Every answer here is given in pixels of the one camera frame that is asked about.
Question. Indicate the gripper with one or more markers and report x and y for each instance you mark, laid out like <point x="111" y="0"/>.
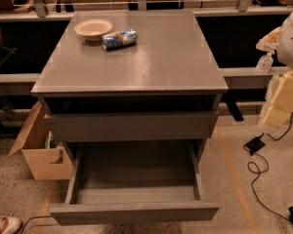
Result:
<point x="291" y="41"/>

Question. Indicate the grey drawer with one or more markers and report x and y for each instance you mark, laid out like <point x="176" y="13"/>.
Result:
<point x="93" y="119"/>
<point x="132" y="182"/>

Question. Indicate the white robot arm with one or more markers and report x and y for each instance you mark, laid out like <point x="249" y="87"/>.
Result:
<point x="280" y="41"/>

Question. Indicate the grey drawer cabinet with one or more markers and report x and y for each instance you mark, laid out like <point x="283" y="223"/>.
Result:
<point x="169" y="58"/>

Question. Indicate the grey top drawer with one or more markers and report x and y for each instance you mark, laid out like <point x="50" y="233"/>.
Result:
<point x="93" y="119"/>

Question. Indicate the clear sanitizer pump bottle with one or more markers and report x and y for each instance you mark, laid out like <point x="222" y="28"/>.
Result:
<point x="265" y="62"/>

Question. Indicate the black power adapter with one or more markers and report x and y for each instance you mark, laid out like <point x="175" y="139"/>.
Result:
<point x="254" y="145"/>

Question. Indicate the beige paper bowl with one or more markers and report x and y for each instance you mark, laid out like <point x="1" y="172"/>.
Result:
<point x="93" y="29"/>

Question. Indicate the open cardboard box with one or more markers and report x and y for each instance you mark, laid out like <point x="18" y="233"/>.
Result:
<point x="44" y="161"/>

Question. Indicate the red white sneaker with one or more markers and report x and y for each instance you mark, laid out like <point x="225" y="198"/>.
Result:
<point x="9" y="225"/>

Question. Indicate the grey metal railing frame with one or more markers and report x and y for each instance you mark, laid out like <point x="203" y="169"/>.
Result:
<point x="140" y="4"/>

